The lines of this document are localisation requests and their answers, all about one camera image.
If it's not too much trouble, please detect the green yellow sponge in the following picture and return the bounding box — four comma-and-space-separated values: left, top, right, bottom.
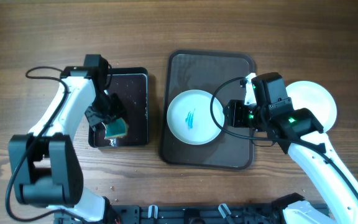
105, 118, 128, 139

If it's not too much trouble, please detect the white plate top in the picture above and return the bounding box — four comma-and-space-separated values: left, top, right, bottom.
167, 90, 225, 145

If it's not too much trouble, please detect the white plate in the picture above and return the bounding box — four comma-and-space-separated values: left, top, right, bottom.
167, 90, 225, 145
286, 81, 337, 133

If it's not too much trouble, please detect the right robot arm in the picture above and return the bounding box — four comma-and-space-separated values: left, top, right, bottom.
223, 100, 358, 223

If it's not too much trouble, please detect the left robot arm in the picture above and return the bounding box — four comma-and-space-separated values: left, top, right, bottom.
5, 64, 121, 223

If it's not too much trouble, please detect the small black tray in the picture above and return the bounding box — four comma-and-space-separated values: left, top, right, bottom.
88, 67, 149, 149

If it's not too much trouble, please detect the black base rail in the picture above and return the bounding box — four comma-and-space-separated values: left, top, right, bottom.
53, 203, 331, 224

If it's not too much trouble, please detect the right black cable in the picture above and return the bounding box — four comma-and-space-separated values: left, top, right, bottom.
209, 77, 358, 222

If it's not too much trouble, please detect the black cable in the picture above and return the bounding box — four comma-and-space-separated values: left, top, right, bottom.
209, 77, 358, 222
4, 66, 71, 222

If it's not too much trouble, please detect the left black cable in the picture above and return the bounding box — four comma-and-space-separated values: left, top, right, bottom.
4, 66, 71, 222

